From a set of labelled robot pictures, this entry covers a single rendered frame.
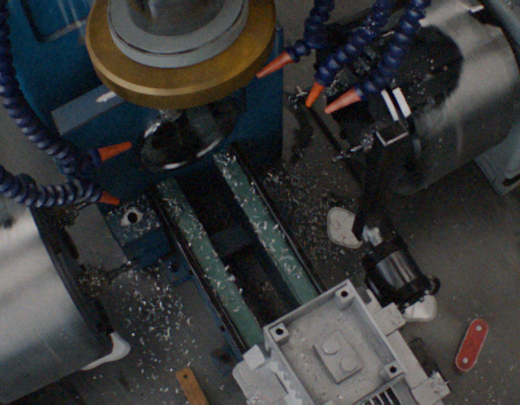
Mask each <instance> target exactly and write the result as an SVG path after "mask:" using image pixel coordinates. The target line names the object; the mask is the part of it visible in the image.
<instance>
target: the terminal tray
mask: <svg viewBox="0 0 520 405"><path fill-rule="evenodd" d="M341 313H342V315H341V316H340V314H341ZM349 316H352V317H354V318H352V317H349ZM340 317H342V319H341V320H340V321H339V320H338V319H339V318H340ZM357 317H358V322H357ZM344 318H345V319H346V320H344ZM343 320H344V322H342V321H343ZM327 323H328V324H329V325H327ZM336 323H338V325H334V324H336ZM358 323H359V325H358ZM349 326H350V327H349ZM348 327H349V328H348ZM294 329H299V330H298V331H297V332H299V333H297V332H296V334H295V335H296V336H295V335H293V334H294V332H295V330H294ZM324 329H325V330H329V331H328V332H327V333H326V332H324ZM359 331H360V332H362V331H363V332H362V333H359ZM320 333H321V335H322V336H320ZM343 334H345V335H346V336H345V337H344V336H343ZM362 335H365V336H364V337H362ZM294 336H295V337H294ZM300 336H302V337H303V338H305V340H303V341H301V342H300V341H299V340H301V339H303V338H301V337H300ZM356 338H357V339H358V341H356V340H357V339H356ZM363 339H364V342H363V344H362V345H360V346H356V344H361V343H362V341H363ZM264 340H265V349H266V350H267V351H269V352H271V358H272V361H273V362H277V370H278V371H283V372H284V374H283V379H284V380H285V381H288V380H289V389H290V390H295V391H296V393H295V398H296V399H301V405H362V404H363V403H365V402H366V401H368V400H369V399H372V398H374V397H375V396H376V395H378V394H380V393H381V392H383V391H385V390H386V389H387V388H389V387H392V386H393V385H395V384H396V383H397V382H398V381H400V380H401V379H402V378H403V377H404V376H405V375H406V374H407V373H408V371H407V369H406V367H405V366H404V364H403V363H402V361H401V360H400V358H399V356H398V354H397V353H396V352H395V350H394V349H393V347H392V346H391V343H390V342H389V341H388V340H387V338H386V336H385V335H384V333H383V331H382V330H381V329H380V327H379V325H378V324H377V322H376V320H375V319H374V318H373V316H372V315H371V313H370V311H369V309H368V308H367V307H366V305H365V304H364V302H363V301H362V299H361V297H360V296H359V294H358V293H357V291H356V290H355V288H354V286H353V285H352V284H351V282H350V280H349V279H347V280H345V281H343V282H342V283H341V284H338V285H336V286H335V287H333V288H332V289H330V290H328V291H327V292H324V293H323V294H321V295H320V296H318V297H316V298H314V299H312V300H311V301H309V302H307V303H306V304H304V305H302V306H301V307H299V308H297V309H295V310H293V311H292V312H290V313H288V314H286V315H284V316H283V317H281V318H279V319H278V320H276V321H274V322H272V323H271V324H269V325H266V326H265V327H264ZM287 343H288V344H287ZM373 344H374V346H373V349H372V347H371V348H370V346H372V345H373ZM366 346H368V347H367V348H366ZM289 347H292V348H294V347H295V350H290V348H289ZM369 348H370V349H369ZM377 348H379V355H377ZM289 350H290V351H289ZM368 350H373V351H372V352H370V353H369V351H368ZM367 352H368V355H367ZM297 353H298V354H303V355H305V359H304V360H302V359H303V357H302V356H299V355H297ZM306 353H308V354H310V356H309V355H307V354H306ZM315 354H316V355H315ZM357 354H359V355H357ZM317 358H319V359H318V360H317ZM364 358H365V361H363V359H364ZM310 359H311V361H312V363H311V361H310ZM367 359H369V360H368V362H366V361H367ZM380 359H382V360H383V361H382V360H380ZM307 361H308V365H307V366H306V365H305V364H306V362H307ZM324 365H325V367H324ZM375 365H377V367H376V368H374V367H375ZM302 366H303V367H302ZM363 367H365V368H363ZM325 368H326V370H321V369H325ZM378 368H379V369H378ZM373 369H374V370H373ZM307 370H309V371H307ZM376 370H377V372H378V374H377V373H376ZM359 371H361V373H362V376H361V375H360V372H359ZM367 371H368V375H366V373H367ZM371 371H373V372H371ZM313 374H315V376H314V375H313ZM355 375H357V376H356V379H355V380H356V381H355V382H354V383H352V382H353V380H354V376H355ZM298 376H305V377H298ZM307 377H308V378H307ZM315 377H317V383H316V379H315ZM366 378H369V379H370V380H363V379H366ZM360 379H361V380H363V381H361V382H359V381H358V380H360ZM372 380H374V382H371V381H372ZM376 382H377V383H376ZM339 383H340V384H341V385H339V386H338V384H339ZM323 387H327V389H322V388H323ZM312 388H314V389H313V390H312ZM361 388H363V389H362V390H360V389H361ZM356 390H357V392H358V393H356ZM325 392H326V394H325V395H324V396H323V397H322V396H320V395H319V394H321V393H325ZM336 395H339V396H341V397H342V398H338V397H336ZM356 396H358V397H356ZM321 397H322V399H320V398H321ZM344 397H345V398H344Z"/></svg>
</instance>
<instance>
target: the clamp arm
mask: <svg viewBox="0 0 520 405"><path fill-rule="evenodd" d="M407 137H408V131H407V130H406V129H405V127H404V126H403V124H402V123H401V122H400V120H396V121H393V122H391V123H390V124H388V125H385V126H383V127H382V128H380V129H377V130H375V131H374V132H373V135H372V138H373V142H372V146H371V153H370V156H369V160H368V163H367V168H366V173H365V177H364V180H363V184H362V190H361V194H360V197H358V201H357V202H358V206H357V210H356V213H355V217H354V222H353V226H352V229H351V231H352V233H353V234H354V237H355V238H356V240H357V241H358V242H360V241H362V240H364V239H365V240H366V241H367V240H368V238H367V236H366V233H367V232H368V233H367V234H368V235H369V236H370V237H371V236H373V235H374V234H375V233H374V231H373V230H372V229H375V231H376V232H377V233H379V228H380V226H379V224H380V222H381V219H382V217H383V212H384V210H385V207H386V205H387V200H388V198H389V195H390V193H391V188H392V186H393V182H394V180H395V176H396V173H397V170H398V168H399V163H400V160H401V157H402V155H403V150H404V147H405V145H406V142H407Z"/></svg>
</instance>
